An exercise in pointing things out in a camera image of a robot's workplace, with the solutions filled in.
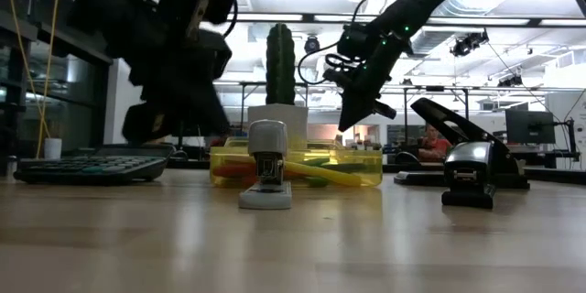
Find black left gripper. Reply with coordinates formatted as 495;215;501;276
122;0;235;144

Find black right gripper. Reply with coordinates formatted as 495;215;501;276
322;40;413;133

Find yellow transparent supply box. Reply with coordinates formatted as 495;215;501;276
209;136;385;190

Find yellow pencil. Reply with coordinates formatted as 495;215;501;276
283;160;364;188

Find red handled scissors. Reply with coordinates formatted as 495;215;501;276
212;164;258;188

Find black monitor on arm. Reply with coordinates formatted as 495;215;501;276
505;109;581;162

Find white hexagonal plant pot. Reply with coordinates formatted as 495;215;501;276
247;103;309;150

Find black hole punch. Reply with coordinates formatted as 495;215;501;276
393;96;531;192

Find white grey stapler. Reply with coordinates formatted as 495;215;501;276
237;119;294;212

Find person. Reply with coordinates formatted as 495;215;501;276
418;123;454;162

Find black overhead light bar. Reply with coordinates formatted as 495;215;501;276
228;10;586;28

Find black desk calculator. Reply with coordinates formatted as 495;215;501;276
13;144;175;187

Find white cup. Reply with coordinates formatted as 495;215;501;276
43;137;63;162

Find black workbench frame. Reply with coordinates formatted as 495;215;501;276
239;81;472;153

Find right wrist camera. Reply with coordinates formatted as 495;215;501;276
337;23;370;60

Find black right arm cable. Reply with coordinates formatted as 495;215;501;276
297;0;407;86

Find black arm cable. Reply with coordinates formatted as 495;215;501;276
297;0;407;86
214;0;240;38

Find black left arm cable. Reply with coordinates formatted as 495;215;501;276
214;0;240;38

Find black ceiling-mounted camera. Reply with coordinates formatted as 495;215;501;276
450;30;490;59
303;34;321;55
497;75;524;89

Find yellow power cable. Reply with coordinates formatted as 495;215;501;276
2;0;61;159

